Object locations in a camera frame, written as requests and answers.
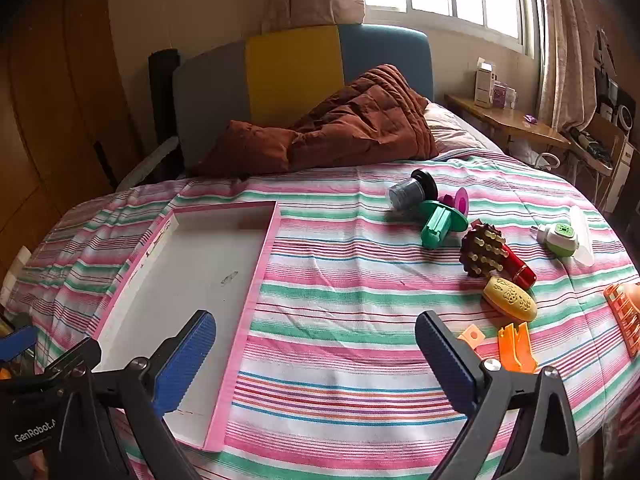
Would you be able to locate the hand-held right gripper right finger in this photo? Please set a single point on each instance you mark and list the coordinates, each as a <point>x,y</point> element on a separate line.
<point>445,365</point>

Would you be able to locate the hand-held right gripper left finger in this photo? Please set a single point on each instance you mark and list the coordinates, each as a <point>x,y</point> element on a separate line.
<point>185,360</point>

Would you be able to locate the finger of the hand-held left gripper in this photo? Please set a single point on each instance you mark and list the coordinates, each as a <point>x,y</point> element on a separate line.
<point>65,362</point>
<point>15,344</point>

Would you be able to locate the yellow orange track piece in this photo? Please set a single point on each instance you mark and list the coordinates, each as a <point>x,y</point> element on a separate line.
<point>520,355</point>

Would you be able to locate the pink cardboard tray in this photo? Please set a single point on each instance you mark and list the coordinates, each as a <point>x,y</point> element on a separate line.
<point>200,270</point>

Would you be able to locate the yellow perforated oval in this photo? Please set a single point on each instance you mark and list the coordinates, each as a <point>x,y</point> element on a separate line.
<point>510,300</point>

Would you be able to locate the dark brown pumpkin toy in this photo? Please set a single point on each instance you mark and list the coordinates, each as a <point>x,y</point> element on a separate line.
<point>480,250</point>

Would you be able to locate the green plastic toy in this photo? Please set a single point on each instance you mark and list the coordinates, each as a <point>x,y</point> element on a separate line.
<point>440,225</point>

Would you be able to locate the pink plastic toy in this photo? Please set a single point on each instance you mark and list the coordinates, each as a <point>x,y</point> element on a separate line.
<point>461,202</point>

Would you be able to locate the green plug-in device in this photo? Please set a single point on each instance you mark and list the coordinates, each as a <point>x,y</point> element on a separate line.
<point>560,237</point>

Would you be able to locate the grey dome toy black base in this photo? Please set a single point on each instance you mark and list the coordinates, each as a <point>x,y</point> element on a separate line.
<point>405,194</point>

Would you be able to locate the orange cube blocks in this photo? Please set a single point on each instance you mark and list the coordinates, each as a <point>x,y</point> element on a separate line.
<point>622,317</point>

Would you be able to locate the small orange plastic piece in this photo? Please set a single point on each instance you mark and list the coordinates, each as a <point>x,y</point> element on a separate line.
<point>472,336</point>

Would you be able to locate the striped bedsheet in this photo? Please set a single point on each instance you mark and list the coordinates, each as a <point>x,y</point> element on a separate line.
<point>350,310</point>

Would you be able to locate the clear plastic tube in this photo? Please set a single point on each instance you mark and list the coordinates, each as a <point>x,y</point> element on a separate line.
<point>582,245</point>

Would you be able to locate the pink pillow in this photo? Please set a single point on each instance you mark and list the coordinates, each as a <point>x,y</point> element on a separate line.
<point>455,130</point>

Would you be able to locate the wooden wardrobe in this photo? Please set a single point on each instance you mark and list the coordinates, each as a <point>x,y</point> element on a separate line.
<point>50,110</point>

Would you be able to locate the wooden side table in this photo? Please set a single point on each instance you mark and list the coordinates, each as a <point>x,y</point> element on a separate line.
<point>505,120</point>

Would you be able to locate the small purple item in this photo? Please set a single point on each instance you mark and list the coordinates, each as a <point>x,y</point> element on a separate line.
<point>529,120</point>

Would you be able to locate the brown quilt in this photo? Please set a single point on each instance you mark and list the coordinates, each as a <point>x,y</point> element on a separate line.
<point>350,120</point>

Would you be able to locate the small purple box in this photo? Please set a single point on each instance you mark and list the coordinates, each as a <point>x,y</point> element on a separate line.
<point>499,95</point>

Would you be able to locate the white carton box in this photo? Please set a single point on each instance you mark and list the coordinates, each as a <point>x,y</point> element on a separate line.
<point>484,85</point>

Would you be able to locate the cluttered wooden shelf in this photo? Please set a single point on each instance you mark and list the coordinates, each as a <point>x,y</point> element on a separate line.
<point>607,110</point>

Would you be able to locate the grey yellow blue headboard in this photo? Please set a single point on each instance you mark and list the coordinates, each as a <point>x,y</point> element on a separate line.
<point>290,70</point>

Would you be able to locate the white bed side rail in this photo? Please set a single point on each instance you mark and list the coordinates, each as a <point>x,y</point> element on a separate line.
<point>145,162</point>

